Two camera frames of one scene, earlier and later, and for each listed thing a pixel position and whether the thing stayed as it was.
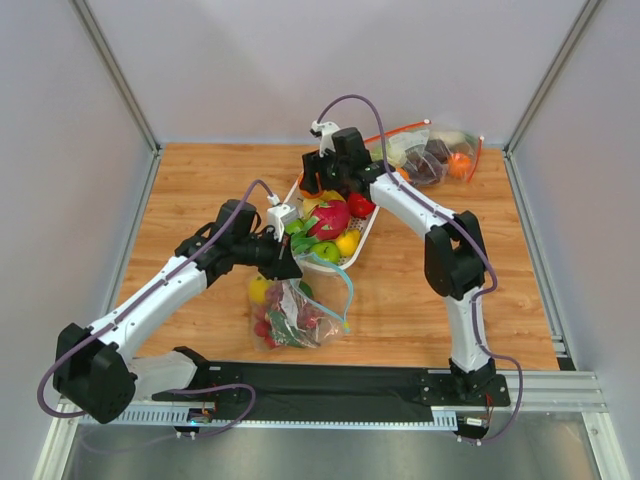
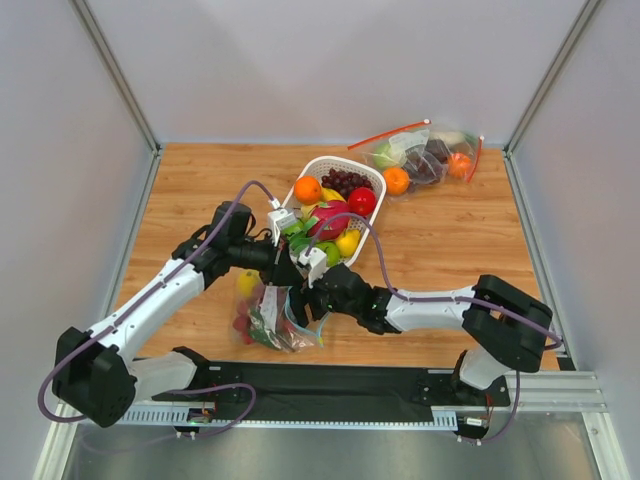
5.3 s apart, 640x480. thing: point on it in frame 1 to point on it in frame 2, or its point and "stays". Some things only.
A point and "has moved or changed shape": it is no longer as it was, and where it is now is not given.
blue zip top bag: [308, 310] has moved or changed shape
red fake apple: [359, 205] stays
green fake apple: [327, 250] stays
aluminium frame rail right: [547, 285] stays
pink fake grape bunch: [309, 316] has moved or changed shape
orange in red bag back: [459, 165] stays
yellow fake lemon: [347, 242] stays
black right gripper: [313, 170] to [310, 298]
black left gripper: [283, 261] stays
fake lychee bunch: [262, 329] to [241, 321]
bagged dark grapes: [425, 165] stays
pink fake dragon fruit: [334, 219] stays
